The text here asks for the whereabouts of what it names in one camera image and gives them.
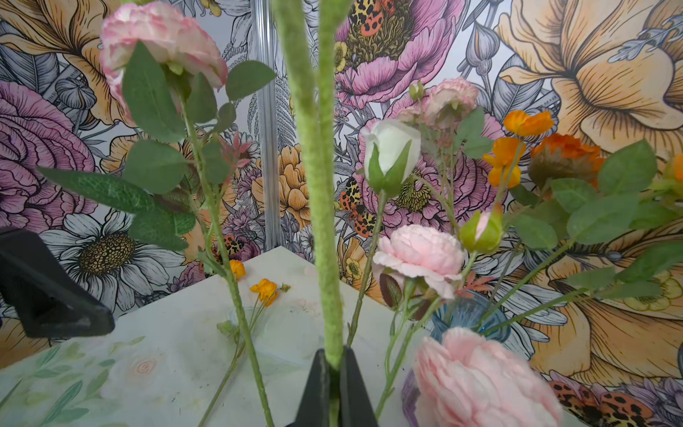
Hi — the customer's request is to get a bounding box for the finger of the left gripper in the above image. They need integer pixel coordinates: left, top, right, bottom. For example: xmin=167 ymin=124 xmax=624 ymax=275
xmin=1 ymin=228 xmax=115 ymax=339

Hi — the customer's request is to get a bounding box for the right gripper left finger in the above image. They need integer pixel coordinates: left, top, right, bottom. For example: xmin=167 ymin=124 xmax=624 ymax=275
xmin=288 ymin=349 xmax=332 ymax=427

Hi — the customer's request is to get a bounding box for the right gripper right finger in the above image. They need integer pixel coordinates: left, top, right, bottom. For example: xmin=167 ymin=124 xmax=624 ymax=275
xmin=340 ymin=347 xmax=378 ymax=427

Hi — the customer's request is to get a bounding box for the blue purple glass vase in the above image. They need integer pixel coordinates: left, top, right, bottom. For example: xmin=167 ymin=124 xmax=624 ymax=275
xmin=401 ymin=291 xmax=489 ymax=427

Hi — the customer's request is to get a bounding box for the yellow orange poppy stem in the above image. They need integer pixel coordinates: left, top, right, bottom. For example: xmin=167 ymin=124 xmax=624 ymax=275
xmin=482 ymin=110 xmax=554 ymax=212

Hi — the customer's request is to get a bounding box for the white chrysanthemum spray stem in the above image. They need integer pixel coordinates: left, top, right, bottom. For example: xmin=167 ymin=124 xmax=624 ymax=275
xmin=271 ymin=1 xmax=350 ymax=371

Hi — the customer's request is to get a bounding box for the pink carnation flower stem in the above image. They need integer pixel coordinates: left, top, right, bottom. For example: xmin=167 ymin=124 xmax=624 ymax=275
xmin=395 ymin=78 xmax=493 ymax=233

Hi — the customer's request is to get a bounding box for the yellow orange rose flower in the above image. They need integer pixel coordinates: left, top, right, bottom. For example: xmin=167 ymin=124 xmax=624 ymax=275
xmin=473 ymin=141 xmax=682 ymax=336

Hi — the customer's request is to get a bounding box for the orange gerbera flower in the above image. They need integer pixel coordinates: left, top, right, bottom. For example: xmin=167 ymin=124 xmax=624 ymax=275
xmin=528 ymin=133 xmax=605 ymax=188

